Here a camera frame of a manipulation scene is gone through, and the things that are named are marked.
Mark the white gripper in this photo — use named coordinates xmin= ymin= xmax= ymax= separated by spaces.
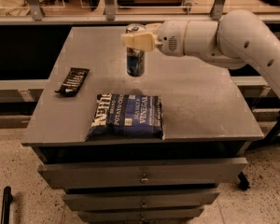
xmin=121 ymin=21 xmax=189 ymax=57

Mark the silver blue redbull can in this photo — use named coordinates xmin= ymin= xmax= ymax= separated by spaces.
xmin=126 ymin=24 xmax=145 ymax=77

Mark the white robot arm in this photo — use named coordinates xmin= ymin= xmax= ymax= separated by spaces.
xmin=121 ymin=9 xmax=280 ymax=99

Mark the blue kettle chip bag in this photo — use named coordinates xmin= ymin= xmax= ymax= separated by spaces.
xmin=87 ymin=93 xmax=162 ymax=139

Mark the black snack bar wrapper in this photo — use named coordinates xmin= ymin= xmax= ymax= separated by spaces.
xmin=56 ymin=67 xmax=90 ymax=97

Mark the grey drawer cabinet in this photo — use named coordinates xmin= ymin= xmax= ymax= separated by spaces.
xmin=23 ymin=27 xmax=262 ymax=224

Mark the top grey drawer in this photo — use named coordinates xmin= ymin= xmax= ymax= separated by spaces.
xmin=38 ymin=158 xmax=247 ymax=189

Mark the grey drawer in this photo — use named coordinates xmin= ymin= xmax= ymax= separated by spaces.
xmin=38 ymin=158 xmax=247 ymax=189
xmin=77 ymin=207 xmax=203 ymax=223
xmin=63 ymin=189 xmax=219 ymax=211

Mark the black stand leg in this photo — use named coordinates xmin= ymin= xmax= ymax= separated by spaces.
xmin=247 ymin=109 xmax=280 ymax=151

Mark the middle grey drawer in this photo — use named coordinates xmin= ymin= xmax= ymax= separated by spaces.
xmin=63 ymin=189 xmax=219 ymax=211

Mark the black cabinet caster wheel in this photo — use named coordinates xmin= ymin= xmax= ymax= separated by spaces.
xmin=238 ymin=172 xmax=250 ymax=190

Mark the bottom grey drawer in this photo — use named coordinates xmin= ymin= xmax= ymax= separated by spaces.
xmin=77 ymin=207 xmax=203 ymax=223

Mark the black bar on floor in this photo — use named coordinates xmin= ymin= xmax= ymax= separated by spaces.
xmin=0 ymin=186 xmax=13 ymax=224

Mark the metal railing frame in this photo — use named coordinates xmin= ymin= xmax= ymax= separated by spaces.
xmin=0 ymin=0 xmax=280 ymax=24

